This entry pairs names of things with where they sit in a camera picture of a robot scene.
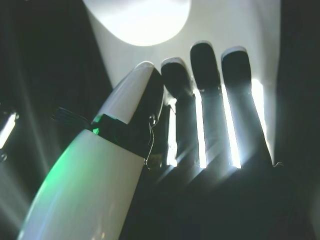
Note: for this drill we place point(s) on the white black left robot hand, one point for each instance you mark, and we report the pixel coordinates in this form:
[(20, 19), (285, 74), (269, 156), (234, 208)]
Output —
[(82, 180)]

